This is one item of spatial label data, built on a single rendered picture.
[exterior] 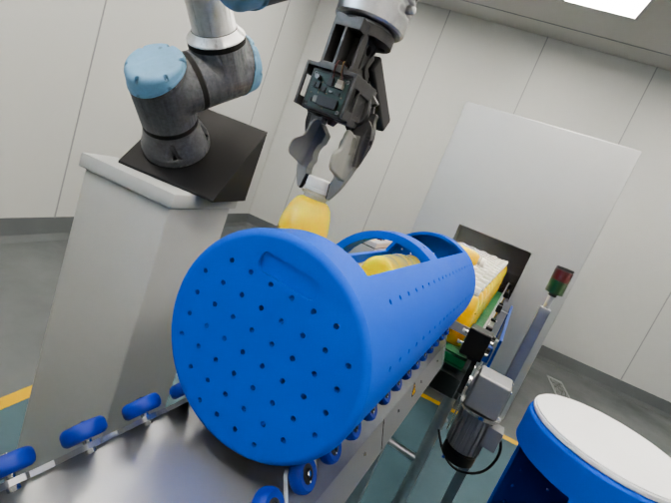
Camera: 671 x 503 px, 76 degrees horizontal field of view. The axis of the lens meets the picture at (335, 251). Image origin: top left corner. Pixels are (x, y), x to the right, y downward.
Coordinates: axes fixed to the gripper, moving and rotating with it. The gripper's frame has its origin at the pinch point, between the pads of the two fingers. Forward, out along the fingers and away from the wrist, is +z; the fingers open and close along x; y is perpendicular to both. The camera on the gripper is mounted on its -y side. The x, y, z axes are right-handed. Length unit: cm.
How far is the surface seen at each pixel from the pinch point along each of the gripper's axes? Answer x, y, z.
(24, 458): -3.0, 30.0, 31.0
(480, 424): 38, -90, 58
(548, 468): 46, -27, 31
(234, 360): 3.3, 11.3, 22.7
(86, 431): -3.1, 24.0, 31.2
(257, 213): -314, -452, 109
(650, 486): 59, -27, 25
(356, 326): 15.9, 11.3, 11.2
